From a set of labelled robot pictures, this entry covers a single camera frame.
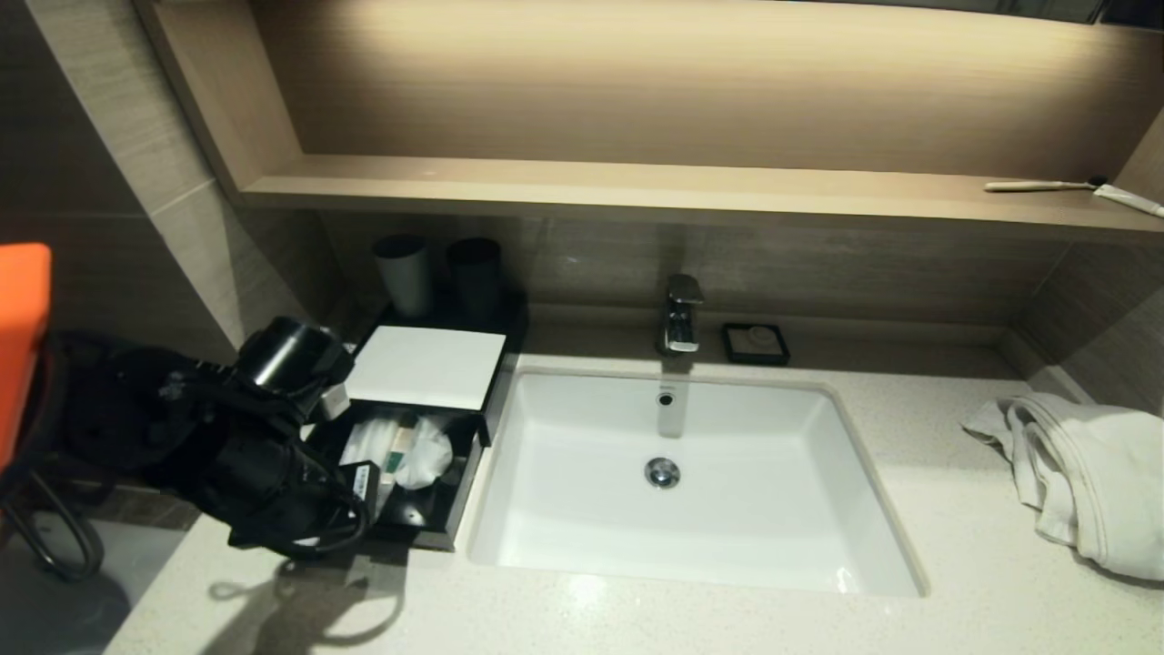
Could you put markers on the small crinkled clear sachet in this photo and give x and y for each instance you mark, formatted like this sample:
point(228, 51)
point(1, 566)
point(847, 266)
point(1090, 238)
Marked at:
point(426, 466)

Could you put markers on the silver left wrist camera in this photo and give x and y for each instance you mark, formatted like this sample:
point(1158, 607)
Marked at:
point(333, 400)

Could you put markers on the round white soap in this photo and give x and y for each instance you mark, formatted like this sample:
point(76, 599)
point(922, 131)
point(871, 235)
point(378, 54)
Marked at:
point(755, 342)

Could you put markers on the white toothpaste tube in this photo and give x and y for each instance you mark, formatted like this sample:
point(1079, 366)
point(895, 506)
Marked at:
point(1128, 199)

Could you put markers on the chrome faucet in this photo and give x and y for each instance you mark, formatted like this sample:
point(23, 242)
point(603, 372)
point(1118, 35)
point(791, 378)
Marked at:
point(680, 314)

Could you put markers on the wooden wall shelf niche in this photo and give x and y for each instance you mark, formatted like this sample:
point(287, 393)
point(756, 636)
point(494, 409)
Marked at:
point(637, 195)

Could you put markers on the small white green-labelled tube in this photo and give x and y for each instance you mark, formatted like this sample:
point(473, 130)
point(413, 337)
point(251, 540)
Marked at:
point(397, 455)

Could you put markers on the white rectangular sink basin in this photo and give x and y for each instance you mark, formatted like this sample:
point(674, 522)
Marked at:
point(582, 509)

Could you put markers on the chrome sink drain stopper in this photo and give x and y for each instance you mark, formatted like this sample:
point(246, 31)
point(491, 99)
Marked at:
point(662, 473)

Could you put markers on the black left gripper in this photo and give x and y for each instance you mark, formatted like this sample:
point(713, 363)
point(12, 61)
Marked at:
point(273, 491)

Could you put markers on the black square soap dish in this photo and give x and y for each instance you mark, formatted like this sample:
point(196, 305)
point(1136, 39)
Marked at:
point(727, 349)

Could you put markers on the orange and black left arm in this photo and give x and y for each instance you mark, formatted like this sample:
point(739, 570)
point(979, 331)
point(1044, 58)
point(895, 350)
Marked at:
point(109, 409)

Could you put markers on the white crumpled towel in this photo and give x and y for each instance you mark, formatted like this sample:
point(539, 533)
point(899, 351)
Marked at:
point(1100, 482)

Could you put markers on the black cup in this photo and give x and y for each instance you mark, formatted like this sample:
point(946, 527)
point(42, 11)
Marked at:
point(476, 277)

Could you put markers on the white square pad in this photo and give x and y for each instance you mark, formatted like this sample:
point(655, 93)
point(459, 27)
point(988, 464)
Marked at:
point(432, 367)

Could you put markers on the translucent packet with dark comb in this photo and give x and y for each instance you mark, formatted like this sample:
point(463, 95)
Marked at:
point(368, 438)

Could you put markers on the beige toothbrush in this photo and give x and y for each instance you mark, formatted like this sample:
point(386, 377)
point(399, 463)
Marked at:
point(1032, 186)

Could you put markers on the grey cup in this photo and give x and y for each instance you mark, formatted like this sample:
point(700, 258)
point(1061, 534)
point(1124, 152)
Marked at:
point(406, 277)

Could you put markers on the black amenity drawer box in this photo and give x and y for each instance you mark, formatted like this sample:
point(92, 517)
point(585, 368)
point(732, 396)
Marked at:
point(509, 327)

